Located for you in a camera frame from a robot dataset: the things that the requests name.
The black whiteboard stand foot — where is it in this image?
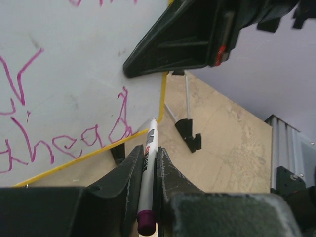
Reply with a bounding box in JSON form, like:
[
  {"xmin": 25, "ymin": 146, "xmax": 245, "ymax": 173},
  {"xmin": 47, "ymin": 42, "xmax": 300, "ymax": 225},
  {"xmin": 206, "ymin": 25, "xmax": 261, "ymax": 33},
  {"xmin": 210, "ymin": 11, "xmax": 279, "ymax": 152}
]
[{"xmin": 110, "ymin": 143, "xmax": 125, "ymax": 165}]

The black stand foot right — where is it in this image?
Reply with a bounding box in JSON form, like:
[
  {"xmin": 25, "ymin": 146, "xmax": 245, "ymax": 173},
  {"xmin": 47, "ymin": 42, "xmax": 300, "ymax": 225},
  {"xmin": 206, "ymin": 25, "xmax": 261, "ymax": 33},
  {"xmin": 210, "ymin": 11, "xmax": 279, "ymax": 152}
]
[{"xmin": 164, "ymin": 70, "xmax": 201, "ymax": 153}]

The yellow framed whiteboard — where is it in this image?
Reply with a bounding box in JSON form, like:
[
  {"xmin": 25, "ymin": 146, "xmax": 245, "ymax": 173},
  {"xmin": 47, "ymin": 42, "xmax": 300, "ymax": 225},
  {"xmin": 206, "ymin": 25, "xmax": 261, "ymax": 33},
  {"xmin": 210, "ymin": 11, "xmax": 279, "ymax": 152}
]
[{"xmin": 0, "ymin": 0, "xmax": 169, "ymax": 187}]

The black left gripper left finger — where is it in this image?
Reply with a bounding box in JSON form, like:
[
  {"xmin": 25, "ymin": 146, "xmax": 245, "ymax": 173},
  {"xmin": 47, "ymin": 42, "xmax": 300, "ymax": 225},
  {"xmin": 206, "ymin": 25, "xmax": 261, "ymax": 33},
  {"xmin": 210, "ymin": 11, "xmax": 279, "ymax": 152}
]
[{"xmin": 85, "ymin": 145, "xmax": 144, "ymax": 237}]

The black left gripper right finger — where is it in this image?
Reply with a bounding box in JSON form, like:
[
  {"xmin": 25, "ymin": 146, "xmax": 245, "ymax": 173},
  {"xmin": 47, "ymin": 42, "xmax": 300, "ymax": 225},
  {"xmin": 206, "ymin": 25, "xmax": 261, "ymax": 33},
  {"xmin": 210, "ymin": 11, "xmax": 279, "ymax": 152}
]
[{"xmin": 155, "ymin": 147, "xmax": 203, "ymax": 237}]

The white marker pen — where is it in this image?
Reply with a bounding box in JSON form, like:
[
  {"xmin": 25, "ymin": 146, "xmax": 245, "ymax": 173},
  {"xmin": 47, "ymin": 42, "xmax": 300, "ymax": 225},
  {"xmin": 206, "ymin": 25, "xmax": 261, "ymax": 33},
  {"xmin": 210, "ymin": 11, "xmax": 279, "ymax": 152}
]
[{"xmin": 136, "ymin": 118, "xmax": 158, "ymax": 236}]

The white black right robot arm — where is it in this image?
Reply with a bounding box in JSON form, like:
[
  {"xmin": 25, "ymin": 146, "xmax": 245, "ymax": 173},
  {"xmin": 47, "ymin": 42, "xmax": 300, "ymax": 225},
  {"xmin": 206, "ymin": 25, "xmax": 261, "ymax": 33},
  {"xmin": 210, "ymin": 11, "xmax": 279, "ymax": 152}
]
[{"xmin": 123, "ymin": 0, "xmax": 316, "ymax": 78}]

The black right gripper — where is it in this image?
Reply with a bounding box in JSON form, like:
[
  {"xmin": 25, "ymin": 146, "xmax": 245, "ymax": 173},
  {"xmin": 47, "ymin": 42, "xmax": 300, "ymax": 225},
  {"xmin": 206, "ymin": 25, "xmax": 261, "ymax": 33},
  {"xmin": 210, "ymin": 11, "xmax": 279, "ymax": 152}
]
[{"xmin": 123, "ymin": 0, "xmax": 246, "ymax": 78}]

